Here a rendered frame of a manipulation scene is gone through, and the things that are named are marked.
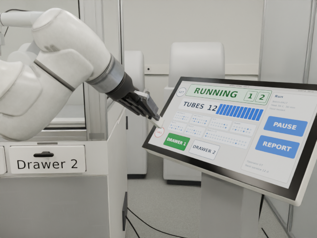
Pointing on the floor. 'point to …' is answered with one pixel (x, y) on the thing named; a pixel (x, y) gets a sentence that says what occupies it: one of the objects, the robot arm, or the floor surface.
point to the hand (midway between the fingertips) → (155, 118)
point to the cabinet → (67, 203)
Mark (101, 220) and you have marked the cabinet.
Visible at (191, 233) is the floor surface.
